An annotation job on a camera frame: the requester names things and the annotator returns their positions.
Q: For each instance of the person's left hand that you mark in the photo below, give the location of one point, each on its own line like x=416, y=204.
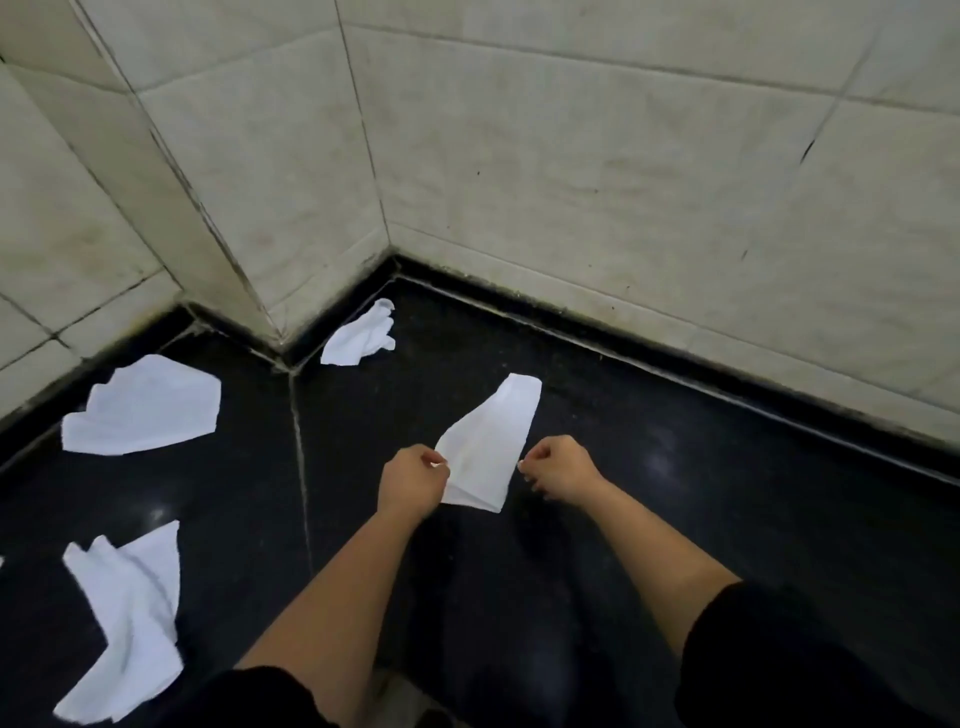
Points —
x=411, y=484

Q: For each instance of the person's right hand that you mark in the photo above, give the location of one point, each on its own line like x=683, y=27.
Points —
x=566, y=469

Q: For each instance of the white terry cloth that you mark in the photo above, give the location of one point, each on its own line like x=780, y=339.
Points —
x=487, y=442

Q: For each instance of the group of white cloths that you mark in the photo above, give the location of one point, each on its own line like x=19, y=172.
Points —
x=142, y=409

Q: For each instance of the person's right forearm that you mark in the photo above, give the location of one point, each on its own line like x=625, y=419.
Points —
x=660, y=555

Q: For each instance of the person's left forearm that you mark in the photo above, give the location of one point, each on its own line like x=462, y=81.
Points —
x=337, y=607

